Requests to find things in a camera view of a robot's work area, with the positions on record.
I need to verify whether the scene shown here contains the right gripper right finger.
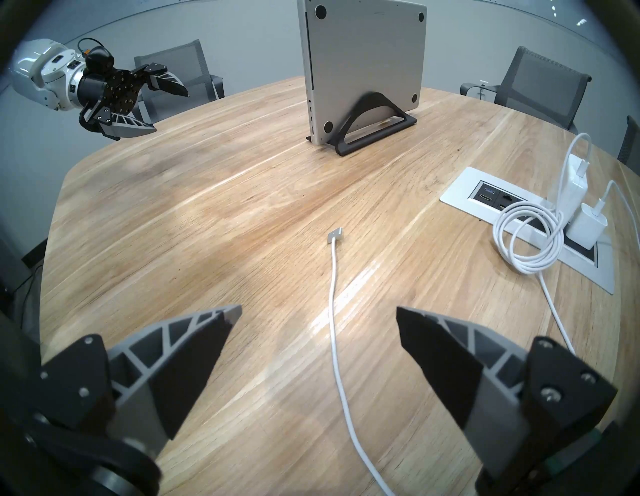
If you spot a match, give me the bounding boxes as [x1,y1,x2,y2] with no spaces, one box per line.
[396,306,618,481]

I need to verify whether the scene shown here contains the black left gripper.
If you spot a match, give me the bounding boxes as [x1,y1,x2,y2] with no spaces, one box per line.
[75,62,190,142]

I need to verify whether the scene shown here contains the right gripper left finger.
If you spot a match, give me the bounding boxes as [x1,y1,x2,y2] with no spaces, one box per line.
[40,305,243,458]

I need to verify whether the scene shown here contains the white MagSafe charging cable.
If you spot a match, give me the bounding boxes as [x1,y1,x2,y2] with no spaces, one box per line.
[326,132,592,496]

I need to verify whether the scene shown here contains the silver MacBook laptop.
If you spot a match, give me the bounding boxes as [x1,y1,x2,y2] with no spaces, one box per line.
[297,0,428,147]

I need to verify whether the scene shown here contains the grey mesh office chair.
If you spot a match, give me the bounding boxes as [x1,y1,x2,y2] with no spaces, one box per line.
[460,46,592,135]
[617,115,640,176]
[132,39,226,123]

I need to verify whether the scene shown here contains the small white USB charger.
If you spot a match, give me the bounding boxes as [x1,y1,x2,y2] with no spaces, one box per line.
[566,202,608,248]

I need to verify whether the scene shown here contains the silver table power outlet box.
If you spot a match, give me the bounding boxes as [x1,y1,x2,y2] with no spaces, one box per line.
[440,166,616,295]

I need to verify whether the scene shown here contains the black vertical laptop stand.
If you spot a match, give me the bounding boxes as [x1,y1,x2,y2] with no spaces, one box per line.
[306,91,417,158]

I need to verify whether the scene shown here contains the large white power adapter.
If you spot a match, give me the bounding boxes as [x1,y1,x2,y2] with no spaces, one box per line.
[552,154,591,216]

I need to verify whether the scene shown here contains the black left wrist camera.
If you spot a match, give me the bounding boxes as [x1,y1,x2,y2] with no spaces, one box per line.
[77,37,117,73]

